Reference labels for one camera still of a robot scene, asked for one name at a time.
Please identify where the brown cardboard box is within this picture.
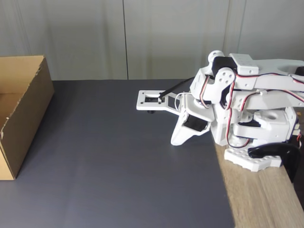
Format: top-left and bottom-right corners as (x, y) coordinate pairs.
(0, 55), (55, 181)

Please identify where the dark grey table mat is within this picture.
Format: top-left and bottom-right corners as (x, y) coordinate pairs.
(0, 79), (236, 228)

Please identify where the black table clamp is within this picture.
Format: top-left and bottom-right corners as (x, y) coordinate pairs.
(247, 142), (301, 183)

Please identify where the black camera cable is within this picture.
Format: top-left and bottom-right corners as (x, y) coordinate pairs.
(158, 77), (197, 98)

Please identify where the white gripper camera bracket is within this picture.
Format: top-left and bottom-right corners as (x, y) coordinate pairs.
(136, 89), (188, 115)

